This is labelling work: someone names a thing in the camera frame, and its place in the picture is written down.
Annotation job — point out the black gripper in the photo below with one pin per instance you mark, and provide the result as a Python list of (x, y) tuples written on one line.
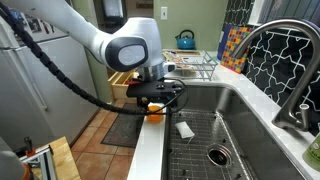
[(155, 100)]

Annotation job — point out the small orange bowl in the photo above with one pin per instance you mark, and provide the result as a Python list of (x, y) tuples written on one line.
[(155, 115)]

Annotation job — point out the white sponge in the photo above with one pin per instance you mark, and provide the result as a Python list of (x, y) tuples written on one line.
[(184, 130)]

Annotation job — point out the dark floor mat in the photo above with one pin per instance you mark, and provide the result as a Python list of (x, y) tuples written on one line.
[(123, 128)]

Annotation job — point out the open wooden drawer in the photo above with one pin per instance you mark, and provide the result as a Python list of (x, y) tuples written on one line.
[(120, 85)]

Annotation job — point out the teal kettle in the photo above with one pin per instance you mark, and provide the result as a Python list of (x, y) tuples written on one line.
[(185, 41)]

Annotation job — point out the sink drain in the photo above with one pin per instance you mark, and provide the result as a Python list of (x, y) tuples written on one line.
[(219, 155)]

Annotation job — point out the blue cutting board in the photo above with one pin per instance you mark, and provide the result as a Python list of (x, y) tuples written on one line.
[(222, 40)]

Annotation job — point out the colourful checkered board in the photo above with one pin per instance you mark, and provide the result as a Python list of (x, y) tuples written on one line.
[(236, 50)]

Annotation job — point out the stainless steel sink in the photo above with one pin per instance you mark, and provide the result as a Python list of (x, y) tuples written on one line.
[(253, 133)]

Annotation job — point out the white refrigerator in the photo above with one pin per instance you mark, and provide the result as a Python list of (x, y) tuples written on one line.
[(36, 96)]

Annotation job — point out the red black clamp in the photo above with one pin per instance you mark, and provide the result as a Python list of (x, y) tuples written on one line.
[(29, 146)]

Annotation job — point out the curved steel faucet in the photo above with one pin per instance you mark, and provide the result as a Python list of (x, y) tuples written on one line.
[(300, 83)]

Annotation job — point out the tall green soap bottle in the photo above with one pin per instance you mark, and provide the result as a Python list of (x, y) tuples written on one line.
[(313, 153)]

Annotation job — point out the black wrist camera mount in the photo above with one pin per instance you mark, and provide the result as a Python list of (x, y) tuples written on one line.
[(153, 89)]

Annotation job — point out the white wall switch plate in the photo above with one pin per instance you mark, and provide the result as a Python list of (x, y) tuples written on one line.
[(164, 13)]

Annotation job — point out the wooden cart with aluminium rail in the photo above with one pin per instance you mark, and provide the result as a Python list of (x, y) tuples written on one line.
[(60, 160)]

